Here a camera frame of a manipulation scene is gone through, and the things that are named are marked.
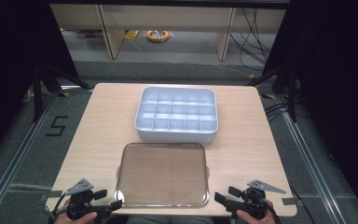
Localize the clear plastic lid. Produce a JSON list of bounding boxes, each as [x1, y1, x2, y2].
[[114, 142, 211, 208]]

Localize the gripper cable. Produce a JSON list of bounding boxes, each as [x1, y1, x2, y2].
[[268, 203, 282, 224], [48, 192, 73, 222]]

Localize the grey tape strip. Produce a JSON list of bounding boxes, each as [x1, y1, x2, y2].
[[282, 196, 299, 206]]

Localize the black hanging cables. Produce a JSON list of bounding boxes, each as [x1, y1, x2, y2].
[[229, 7, 272, 73]]

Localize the light wooden desk frame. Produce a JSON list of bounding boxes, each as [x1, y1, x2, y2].
[[49, 3, 287, 62]]

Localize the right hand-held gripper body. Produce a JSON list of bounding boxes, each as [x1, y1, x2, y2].
[[226, 179, 287, 220]]

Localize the yellow tag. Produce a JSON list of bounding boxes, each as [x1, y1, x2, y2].
[[123, 30, 141, 41]]

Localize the yellow cable coil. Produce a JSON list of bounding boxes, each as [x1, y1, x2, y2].
[[145, 29, 172, 44]]

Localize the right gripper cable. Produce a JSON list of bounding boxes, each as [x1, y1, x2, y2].
[[268, 203, 282, 224]]

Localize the black floor cables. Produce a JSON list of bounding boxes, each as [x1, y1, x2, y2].
[[263, 102, 291, 123]]

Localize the aluminium floor rail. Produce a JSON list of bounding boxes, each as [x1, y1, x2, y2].
[[275, 92, 347, 224], [0, 91, 61, 224]]

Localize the white compartment storage box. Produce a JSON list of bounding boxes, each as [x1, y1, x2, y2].
[[134, 86, 219, 145]]

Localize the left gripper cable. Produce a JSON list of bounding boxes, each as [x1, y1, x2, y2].
[[48, 192, 73, 222]]

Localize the black metal stand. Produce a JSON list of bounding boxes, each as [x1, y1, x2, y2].
[[32, 63, 93, 123], [246, 64, 298, 123]]

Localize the black curtain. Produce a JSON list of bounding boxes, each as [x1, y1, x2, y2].
[[261, 0, 358, 223], [0, 0, 79, 164]]

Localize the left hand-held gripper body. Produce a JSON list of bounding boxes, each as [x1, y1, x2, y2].
[[64, 177, 113, 221]]

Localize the person's left hand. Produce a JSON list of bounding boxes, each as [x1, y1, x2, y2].
[[54, 200, 98, 224]]

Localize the person's right hand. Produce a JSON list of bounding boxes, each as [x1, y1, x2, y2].
[[235, 201, 276, 224]]

